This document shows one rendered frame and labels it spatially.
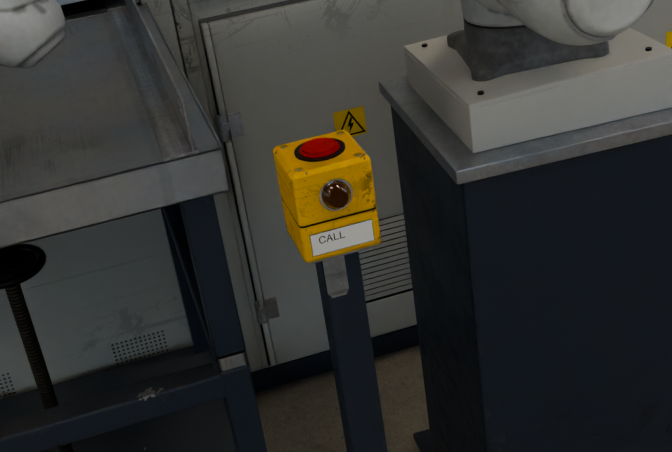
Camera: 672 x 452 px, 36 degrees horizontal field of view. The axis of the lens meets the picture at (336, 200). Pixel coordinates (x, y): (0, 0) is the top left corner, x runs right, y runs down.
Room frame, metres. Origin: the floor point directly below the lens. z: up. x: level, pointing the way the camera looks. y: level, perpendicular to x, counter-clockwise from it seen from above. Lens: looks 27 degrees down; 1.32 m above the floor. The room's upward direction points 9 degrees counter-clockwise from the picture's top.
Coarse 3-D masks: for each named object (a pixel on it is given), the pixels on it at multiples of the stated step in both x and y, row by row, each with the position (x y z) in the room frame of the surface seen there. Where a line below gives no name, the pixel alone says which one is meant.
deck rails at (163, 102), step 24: (120, 24) 1.65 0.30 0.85; (144, 24) 1.40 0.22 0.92; (144, 48) 1.50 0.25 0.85; (144, 72) 1.39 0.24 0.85; (168, 72) 1.19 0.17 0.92; (144, 96) 1.30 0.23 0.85; (168, 96) 1.26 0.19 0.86; (168, 120) 1.20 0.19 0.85; (168, 144) 1.12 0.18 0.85; (192, 144) 1.09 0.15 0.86
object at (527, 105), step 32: (416, 64) 1.40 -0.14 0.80; (448, 64) 1.34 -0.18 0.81; (576, 64) 1.25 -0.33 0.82; (608, 64) 1.23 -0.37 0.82; (640, 64) 1.22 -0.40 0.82; (448, 96) 1.26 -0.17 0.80; (480, 96) 1.20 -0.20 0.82; (512, 96) 1.19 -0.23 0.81; (544, 96) 1.20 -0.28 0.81; (576, 96) 1.21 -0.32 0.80; (608, 96) 1.21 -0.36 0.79; (640, 96) 1.22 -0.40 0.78; (480, 128) 1.19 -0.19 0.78; (512, 128) 1.19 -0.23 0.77; (544, 128) 1.20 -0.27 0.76; (576, 128) 1.21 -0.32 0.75
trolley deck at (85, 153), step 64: (0, 64) 1.55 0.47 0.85; (64, 64) 1.50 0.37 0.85; (0, 128) 1.27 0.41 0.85; (64, 128) 1.24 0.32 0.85; (128, 128) 1.20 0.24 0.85; (192, 128) 1.17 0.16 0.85; (0, 192) 1.07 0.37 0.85; (64, 192) 1.06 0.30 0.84; (128, 192) 1.07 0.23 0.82; (192, 192) 1.09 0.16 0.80
